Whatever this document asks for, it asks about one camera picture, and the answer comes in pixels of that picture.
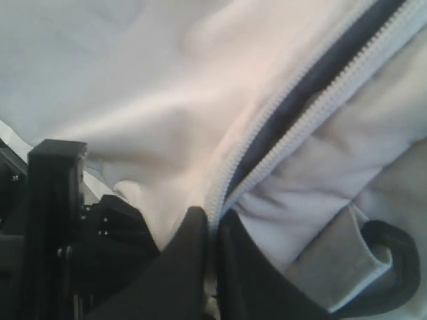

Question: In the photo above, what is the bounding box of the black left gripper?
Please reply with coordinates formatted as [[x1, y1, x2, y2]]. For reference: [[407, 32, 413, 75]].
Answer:
[[1, 139, 159, 319]]

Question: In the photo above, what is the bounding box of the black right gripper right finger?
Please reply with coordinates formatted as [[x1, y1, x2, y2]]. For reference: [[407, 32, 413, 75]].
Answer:
[[218, 211, 334, 320]]

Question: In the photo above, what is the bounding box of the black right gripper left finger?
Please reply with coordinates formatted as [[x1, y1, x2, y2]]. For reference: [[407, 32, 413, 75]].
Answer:
[[89, 207, 207, 320]]

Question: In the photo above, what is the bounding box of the beige duffel bag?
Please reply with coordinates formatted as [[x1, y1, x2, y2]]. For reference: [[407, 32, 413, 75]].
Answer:
[[1, 1, 426, 311]]

